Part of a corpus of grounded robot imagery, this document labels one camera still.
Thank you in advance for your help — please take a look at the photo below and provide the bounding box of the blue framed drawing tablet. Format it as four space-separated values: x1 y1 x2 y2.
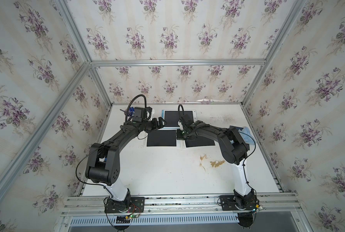
162 110 197 130

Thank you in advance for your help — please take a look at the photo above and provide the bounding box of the white framed tablet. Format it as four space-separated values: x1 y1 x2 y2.
185 136 215 148
146 130 177 147

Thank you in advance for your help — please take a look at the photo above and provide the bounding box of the light blue microfiber cloth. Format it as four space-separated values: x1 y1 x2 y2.
238 127 256 145

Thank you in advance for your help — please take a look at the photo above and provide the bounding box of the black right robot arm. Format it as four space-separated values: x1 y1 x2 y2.
176 121 258 211

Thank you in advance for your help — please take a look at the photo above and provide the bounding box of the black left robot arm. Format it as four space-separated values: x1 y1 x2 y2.
85 94 166 213

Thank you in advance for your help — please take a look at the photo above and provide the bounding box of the small green circuit board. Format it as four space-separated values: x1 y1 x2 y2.
115 213 141 224

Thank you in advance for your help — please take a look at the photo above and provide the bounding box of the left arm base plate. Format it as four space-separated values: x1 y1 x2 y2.
103 197 145 214

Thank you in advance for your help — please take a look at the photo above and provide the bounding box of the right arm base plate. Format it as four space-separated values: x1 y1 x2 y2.
217 193 260 212

